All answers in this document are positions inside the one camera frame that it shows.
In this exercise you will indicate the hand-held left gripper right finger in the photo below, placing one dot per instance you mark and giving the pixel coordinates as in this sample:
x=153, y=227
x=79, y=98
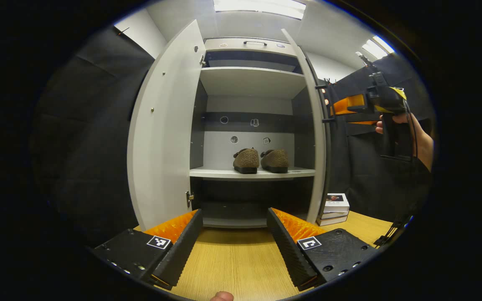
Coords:
x=291, y=251

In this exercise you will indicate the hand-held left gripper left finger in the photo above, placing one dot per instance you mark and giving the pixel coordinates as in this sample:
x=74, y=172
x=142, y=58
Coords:
x=182, y=251

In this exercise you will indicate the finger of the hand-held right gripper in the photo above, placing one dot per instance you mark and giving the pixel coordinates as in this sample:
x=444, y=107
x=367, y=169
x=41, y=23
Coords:
x=347, y=104
x=362, y=119

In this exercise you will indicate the shoe cabinet door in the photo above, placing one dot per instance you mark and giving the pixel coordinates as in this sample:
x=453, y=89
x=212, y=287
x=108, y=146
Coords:
x=161, y=146
x=319, y=159

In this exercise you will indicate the brown fuzzy shoe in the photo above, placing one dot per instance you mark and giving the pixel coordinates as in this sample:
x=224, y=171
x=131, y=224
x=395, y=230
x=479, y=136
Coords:
x=275, y=159
x=247, y=159

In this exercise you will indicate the grey white shoe cabinet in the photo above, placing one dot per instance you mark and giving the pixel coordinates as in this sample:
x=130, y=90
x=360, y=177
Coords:
x=251, y=81

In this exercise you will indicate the small ceiling light panel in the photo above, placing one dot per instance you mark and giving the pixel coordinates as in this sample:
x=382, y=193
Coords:
x=377, y=47

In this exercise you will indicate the large ceiling light panel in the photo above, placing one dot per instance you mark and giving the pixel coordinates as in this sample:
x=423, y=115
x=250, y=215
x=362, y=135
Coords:
x=260, y=8

